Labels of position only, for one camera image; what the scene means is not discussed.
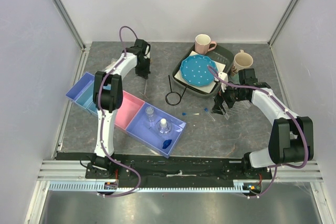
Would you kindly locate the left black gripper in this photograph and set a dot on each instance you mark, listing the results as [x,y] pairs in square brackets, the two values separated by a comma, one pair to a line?
[145,73]

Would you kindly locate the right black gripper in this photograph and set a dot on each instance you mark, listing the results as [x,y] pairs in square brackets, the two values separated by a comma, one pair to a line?
[220,97]

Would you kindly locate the clear test tube rack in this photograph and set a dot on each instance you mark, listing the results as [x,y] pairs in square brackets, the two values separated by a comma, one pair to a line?
[238,108]

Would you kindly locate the small clear glass bottle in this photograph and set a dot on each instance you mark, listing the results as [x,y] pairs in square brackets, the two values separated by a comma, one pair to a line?
[150,113]

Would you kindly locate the round flask white stopper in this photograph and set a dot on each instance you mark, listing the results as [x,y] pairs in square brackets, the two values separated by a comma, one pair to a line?
[164,127]

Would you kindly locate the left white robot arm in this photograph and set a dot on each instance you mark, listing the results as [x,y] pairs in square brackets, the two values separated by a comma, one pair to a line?
[108,91]

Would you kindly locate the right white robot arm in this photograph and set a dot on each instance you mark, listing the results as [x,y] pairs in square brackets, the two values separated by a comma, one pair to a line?
[291,138]

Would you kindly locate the bag of cotton balls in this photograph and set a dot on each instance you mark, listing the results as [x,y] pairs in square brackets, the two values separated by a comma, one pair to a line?
[113,61]

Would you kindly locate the blue polka dot plate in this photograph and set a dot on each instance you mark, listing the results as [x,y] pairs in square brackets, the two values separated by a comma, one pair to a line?
[194,70]

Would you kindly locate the multicolour compartment organizer tray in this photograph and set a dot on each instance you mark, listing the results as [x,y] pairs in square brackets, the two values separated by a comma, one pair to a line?
[142,121]

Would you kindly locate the cream floral mug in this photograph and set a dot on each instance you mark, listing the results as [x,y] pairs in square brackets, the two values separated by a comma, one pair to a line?
[242,60]

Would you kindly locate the dark green plastic tray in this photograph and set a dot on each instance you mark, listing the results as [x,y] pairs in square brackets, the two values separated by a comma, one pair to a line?
[225,55]

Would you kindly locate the pink ceramic mug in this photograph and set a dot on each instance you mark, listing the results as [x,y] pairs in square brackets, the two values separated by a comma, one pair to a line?
[203,44]

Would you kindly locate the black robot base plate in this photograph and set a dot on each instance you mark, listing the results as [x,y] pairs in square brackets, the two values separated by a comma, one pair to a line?
[156,170]

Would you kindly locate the slotted cable duct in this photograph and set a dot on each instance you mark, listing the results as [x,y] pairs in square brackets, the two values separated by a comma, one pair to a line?
[235,186]

